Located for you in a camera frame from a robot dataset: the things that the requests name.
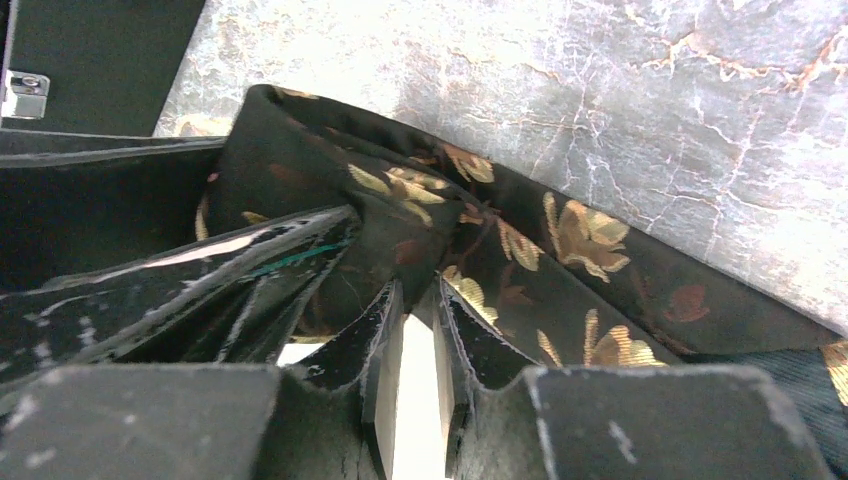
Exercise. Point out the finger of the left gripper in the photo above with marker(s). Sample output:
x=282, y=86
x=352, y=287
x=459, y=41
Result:
x=74, y=203
x=106, y=314

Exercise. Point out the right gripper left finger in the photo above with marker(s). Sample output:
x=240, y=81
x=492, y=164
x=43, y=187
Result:
x=328, y=416

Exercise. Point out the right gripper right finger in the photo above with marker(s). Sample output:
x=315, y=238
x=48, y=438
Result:
x=506, y=417

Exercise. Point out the black gold floral tie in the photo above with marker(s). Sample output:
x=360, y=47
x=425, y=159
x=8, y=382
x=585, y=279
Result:
x=564, y=284

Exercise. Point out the black display box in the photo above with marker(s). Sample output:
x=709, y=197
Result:
x=91, y=67

